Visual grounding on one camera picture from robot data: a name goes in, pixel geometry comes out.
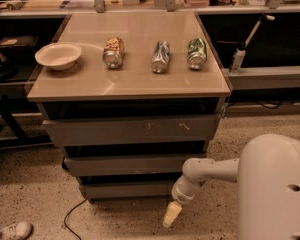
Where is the brown patterned soda can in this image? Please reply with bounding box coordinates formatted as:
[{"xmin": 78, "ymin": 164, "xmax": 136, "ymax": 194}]
[{"xmin": 102, "ymin": 37, "xmax": 125, "ymax": 69}]

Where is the grey drawer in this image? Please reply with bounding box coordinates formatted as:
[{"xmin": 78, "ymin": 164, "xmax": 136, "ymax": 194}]
[
  {"xmin": 79, "ymin": 180, "xmax": 174, "ymax": 199},
  {"xmin": 65, "ymin": 153, "xmax": 205, "ymax": 176},
  {"xmin": 43, "ymin": 115, "xmax": 220, "ymax": 146}
]

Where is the white bowl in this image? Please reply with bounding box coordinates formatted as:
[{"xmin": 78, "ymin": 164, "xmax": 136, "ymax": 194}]
[{"xmin": 35, "ymin": 42, "xmax": 82, "ymax": 71}]

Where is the black office chair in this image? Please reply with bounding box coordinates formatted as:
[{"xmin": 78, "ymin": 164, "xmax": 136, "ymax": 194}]
[{"xmin": 0, "ymin": 23, "xmax": 53, "ymax": 165}]

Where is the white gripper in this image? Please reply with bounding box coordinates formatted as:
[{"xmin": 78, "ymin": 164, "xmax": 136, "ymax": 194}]
[{"xmin": 163, "ymin": 176, "xmax": 204, "ymax": 228}]

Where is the grey top drawer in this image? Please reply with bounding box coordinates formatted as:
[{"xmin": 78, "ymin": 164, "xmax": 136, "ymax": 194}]
[{"xmin": 43, "ymin": 115, "xmax": 220, "ymax": 146}]

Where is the grey drawer cabinet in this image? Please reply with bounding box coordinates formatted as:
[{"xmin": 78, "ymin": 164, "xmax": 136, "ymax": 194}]
[{"xmin": 27, "ymin": 10, "xmax": 232, "ymax": 204}]

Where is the grey bottom drawer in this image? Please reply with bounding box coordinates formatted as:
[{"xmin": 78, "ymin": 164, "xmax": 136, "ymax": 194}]
[{"xmin": 79, "ymin": 180, "xmax": 174, "ymax": 199}]

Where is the white sneaker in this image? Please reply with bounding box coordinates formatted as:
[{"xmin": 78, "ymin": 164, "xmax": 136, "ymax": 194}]
[{"xmin": 0, "ymin": 221, "xmax": 33, "ymax": 240}]

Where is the black floor cable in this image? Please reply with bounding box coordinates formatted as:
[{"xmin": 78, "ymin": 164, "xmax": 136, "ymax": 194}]
[{"xmin": 63, "ymin": 198, "xmax": 88, "ymax": 240}]

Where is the grey middle drawer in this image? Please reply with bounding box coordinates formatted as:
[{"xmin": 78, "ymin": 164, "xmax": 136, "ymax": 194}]
[{"xmin": 65, "ymin": 153, "xmax": 205, "ymax": 176}]

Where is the green soda can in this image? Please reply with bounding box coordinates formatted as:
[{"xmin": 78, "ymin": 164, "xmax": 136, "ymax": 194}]
[{"xmin": 187, "ymin": 38, "xmax": 207, "ymax": 70}]

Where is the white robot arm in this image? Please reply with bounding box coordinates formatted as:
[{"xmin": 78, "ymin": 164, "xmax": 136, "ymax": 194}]
[{"xmin": 163, "ymin": 134, "xmax": 300, "ymax": 240}]

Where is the silver blue soda can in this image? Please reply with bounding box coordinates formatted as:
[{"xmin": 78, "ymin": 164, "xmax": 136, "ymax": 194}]
[{"xmin": 151, "ymin": 40, "xmax": 170, "ymax": 74}]

